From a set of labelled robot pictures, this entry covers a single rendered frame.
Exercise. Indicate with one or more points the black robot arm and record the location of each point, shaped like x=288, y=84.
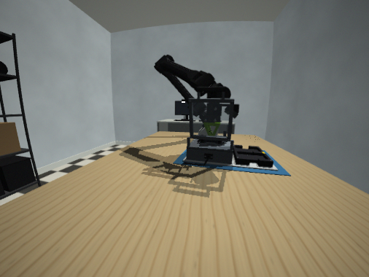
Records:
x=193, y=77

